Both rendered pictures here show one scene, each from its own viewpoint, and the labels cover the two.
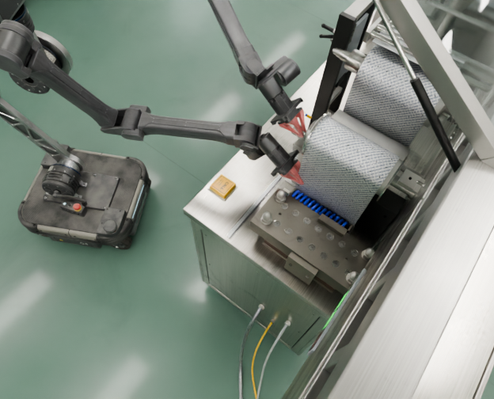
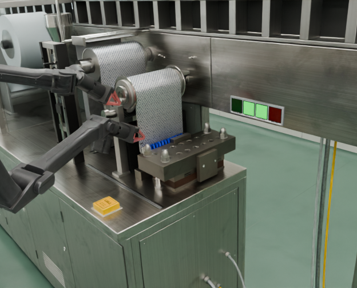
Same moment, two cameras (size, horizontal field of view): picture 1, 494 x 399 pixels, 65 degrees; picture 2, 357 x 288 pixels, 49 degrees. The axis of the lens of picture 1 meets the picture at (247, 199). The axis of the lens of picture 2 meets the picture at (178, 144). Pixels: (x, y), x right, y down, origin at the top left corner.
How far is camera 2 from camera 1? 1.30 m
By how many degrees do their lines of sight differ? 63
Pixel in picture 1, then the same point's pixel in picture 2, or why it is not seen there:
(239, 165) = (86, 198)
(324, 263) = (209, 144)
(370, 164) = (166, 74)
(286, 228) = (176, 154)
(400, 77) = (117, 48)
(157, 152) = not seen: outside the picture
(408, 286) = not seen: outside the picture
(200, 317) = not seen: outside the picture
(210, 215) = (134, 216)
